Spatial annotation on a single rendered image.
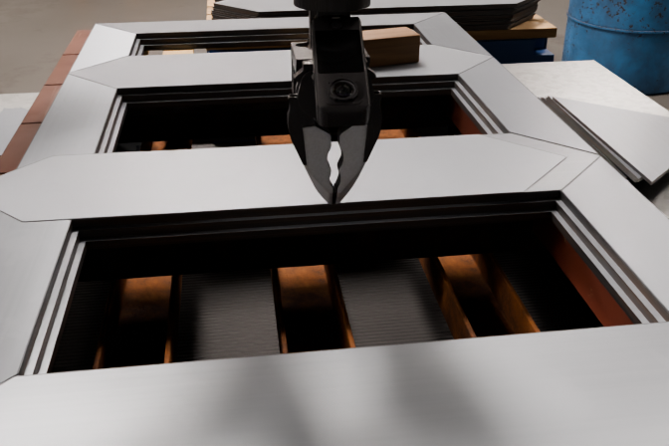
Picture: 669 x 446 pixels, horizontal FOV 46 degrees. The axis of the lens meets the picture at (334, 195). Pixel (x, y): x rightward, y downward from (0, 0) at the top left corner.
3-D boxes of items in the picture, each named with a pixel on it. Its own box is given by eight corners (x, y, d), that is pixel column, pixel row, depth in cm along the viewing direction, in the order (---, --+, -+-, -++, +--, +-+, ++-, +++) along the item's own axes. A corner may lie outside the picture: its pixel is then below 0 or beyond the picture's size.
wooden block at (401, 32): (405, 53, 143) (406, 26, 141) (419, 62, 138) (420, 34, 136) (343, 60, 139) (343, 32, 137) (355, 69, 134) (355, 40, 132)
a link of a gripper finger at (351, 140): (356, 181, 85) (357, 100, 81) (365, 206, 79) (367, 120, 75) (328, 183, 84) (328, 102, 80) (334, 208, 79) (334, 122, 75)
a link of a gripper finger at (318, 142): (328, 183, 84) (328, 102, 80) (334, 208, 79) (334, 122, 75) (299, 184, 84) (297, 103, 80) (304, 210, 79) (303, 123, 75)
